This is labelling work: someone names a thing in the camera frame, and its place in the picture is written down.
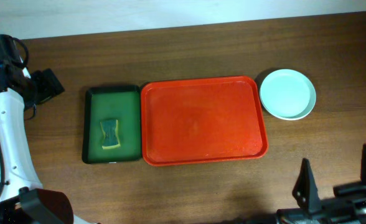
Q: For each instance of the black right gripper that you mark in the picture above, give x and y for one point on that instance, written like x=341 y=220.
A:
x=344 y=201

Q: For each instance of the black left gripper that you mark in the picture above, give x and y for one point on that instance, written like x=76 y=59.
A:
x=49 y=86

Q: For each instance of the green and yellow sponge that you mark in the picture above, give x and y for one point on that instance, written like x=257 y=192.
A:
x=111 y=138

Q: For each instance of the light green plate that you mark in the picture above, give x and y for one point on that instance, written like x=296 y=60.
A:
x=286 y=87

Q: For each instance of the white plate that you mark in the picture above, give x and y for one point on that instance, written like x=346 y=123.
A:
x=289 y=113

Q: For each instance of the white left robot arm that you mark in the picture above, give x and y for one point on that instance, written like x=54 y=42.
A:
x=22 y=196

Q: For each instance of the green tray with black rim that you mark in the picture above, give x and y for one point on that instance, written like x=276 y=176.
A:
x=112 y=102

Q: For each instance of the red plastic tray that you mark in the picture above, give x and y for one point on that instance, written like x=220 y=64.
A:
x=202 y=120

